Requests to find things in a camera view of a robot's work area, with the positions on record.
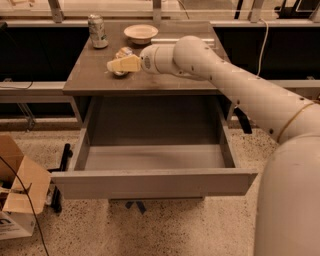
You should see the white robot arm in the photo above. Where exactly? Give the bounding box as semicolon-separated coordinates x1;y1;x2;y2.
107;36;320;256

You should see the open grey top drawer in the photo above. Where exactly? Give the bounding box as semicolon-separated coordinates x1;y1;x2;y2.
60;98;257;200

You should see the orange soda can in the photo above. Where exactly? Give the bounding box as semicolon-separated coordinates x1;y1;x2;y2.
114;47;133;77

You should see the green white soda can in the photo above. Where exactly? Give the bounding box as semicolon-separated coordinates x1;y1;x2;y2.
88;14;108;49

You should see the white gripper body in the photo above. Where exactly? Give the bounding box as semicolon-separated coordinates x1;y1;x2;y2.
140;44;178;74

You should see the grey cabinet with top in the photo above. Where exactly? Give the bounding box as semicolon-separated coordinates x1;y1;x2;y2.
62;20;234;127

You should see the white hanging cable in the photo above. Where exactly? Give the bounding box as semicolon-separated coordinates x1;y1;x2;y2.
255;18;270;78

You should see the white ceramic bowl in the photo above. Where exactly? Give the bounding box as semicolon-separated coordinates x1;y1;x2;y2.
124;24;158;45

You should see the open cardboard box left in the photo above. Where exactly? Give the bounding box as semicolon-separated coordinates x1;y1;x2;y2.
0;135;51;240

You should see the black stand left of drawer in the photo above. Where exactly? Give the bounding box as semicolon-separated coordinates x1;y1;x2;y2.
49;143;73;213

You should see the black cable on floor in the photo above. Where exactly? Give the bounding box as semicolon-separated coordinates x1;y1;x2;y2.
0;156;50;256

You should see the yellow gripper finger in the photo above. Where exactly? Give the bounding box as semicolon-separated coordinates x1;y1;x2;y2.
107;55;141;72

